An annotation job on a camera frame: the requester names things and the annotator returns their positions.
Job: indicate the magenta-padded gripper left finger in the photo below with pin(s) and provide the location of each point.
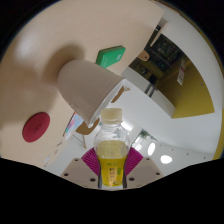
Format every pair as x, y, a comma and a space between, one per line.
76, 171

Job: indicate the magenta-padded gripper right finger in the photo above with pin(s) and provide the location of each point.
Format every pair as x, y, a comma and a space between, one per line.
146, 170

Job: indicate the clear bottle with yellow drink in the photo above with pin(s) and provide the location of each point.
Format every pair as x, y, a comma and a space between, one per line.
111, 151

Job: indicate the group of oval ceiling lights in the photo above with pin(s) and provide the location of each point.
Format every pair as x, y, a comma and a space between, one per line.
165, 159

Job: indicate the green potted plant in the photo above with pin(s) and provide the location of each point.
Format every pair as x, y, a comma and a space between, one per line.
144, 134

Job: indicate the flat round red coaster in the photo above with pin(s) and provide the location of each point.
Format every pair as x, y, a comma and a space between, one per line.
36, 127

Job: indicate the white ceramic mug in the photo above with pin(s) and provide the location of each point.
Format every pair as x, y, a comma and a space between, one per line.
88, 88

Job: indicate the white hanging sign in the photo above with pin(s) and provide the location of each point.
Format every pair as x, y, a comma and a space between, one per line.
181, 71

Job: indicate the green flat box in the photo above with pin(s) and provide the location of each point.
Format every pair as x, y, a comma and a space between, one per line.
111, 56

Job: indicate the dark shop shelf unit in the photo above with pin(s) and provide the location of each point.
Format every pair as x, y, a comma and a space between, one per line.
163, 50

